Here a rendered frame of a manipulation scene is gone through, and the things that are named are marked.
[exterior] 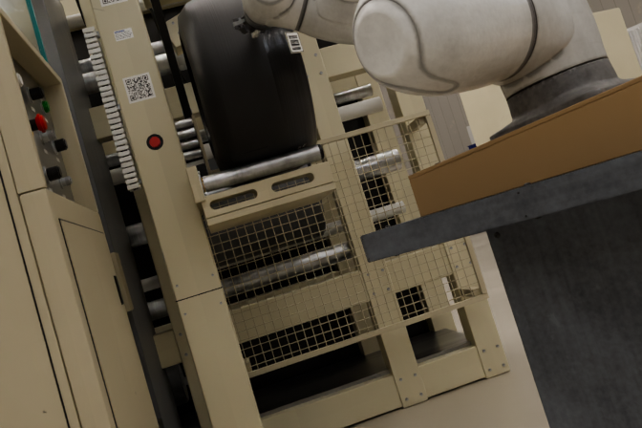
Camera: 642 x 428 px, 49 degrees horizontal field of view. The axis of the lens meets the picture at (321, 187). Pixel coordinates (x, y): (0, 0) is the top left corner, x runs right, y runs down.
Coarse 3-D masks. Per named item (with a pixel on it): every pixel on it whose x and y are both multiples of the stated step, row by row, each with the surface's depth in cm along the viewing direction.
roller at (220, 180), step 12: (276, 156) 192; (288, 156) 191; (300, 156) 192; (312, 156) 192; (240, 168) 189; (252, 168) 190; (264, 168) 190; (276, 168) 191; (288, 168) 192; (204, 180) 188; (216, 180) 188; (228, 180) 188; (240, 180) 189
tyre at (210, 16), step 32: (192, 0) 196; (224, 0) 190; (192, 32) 185; (224, 32) 182; (192, 64) 185; (224, 64) 180; (256, 64) 181; (288, 64) 183; (224, 96) 180; (256, 96) 182; (288, 96) 184; (224, 128) 184; (256, 128) 185; (288, 128) 188; (224, 160) 193; (256, 160) 192
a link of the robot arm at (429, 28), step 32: (384, 0) 83; (416, 0) 82; (448, 0) 83; (480, 0) 85; (512, 0) 89; (384, 32) 84; (416, 32) 82; (448, 32) 82; (480, 32) 85; (512, 32) 89; (384, 64) 86; (416, 64) 84; (448, 64) 84; (480, 64) 87; (512, 64) 92
